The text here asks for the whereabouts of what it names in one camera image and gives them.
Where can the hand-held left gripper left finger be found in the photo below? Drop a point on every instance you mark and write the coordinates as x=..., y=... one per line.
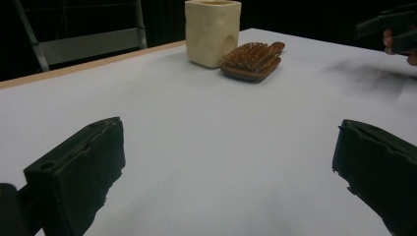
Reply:
x=78, y=170

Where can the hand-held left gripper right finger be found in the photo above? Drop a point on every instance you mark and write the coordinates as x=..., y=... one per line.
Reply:
x=380, y=167

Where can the wooden hairbrush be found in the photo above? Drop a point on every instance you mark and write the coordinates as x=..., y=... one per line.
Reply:
x=252, y=62

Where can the cream ceramic holder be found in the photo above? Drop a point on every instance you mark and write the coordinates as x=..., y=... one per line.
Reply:
x=206, y=32

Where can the grey metal frame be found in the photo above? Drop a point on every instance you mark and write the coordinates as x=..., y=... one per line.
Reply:
x=88, y=44

